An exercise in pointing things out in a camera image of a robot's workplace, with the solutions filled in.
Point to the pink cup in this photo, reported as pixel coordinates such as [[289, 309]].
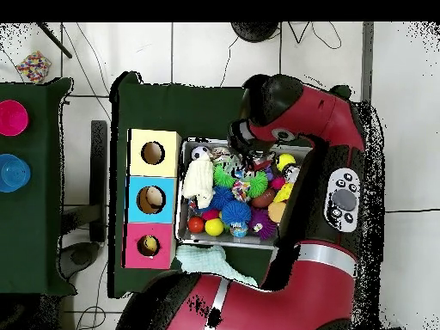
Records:
[[12, 117]]

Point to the yellow tennis ball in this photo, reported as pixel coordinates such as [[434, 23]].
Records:
[[285, 162]]

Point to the wooden box with three holes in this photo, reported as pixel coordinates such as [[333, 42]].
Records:
[[167, 206]]

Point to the dark green tablecloth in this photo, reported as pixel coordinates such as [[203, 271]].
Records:
[[179, 110], [41, 227]]

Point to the multicoloured patterned object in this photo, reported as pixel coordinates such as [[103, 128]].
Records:
[[33, 67]]

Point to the blue cup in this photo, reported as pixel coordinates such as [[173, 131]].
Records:
[[14, 172]]

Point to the small soccer ball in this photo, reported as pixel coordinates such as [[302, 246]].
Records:
[[199, 152]]

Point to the yellow-green ball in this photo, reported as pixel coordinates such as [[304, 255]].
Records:
[[214, 227]]

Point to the purple spiky ball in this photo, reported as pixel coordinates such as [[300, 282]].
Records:
[[261, 223]]

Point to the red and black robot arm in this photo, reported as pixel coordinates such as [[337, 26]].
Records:
[[323, 275]]

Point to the cream waffle cloth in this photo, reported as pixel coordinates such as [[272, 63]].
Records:
[[198, 180]]

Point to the mint green cloth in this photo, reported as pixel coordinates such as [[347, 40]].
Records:
[[206, 261]]

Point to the multicoloured patterned cloth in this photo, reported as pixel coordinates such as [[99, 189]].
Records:
[[241, 190]]

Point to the black chair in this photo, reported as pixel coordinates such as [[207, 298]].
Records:
[[98, 179]]

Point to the red ball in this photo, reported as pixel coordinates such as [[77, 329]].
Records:
[[196, 225]]

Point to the blue spiky ball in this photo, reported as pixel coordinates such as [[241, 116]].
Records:
[[237, 213]]

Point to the yellow plush toy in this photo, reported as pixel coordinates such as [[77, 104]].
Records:
[[149, 243]]

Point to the clear mesh bin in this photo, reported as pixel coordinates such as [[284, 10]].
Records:
[[180, 206]]

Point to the black rod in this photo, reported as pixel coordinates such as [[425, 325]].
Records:
[[53, 40]]

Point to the black round stand base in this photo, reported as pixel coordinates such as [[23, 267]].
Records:
[[254, 29]]

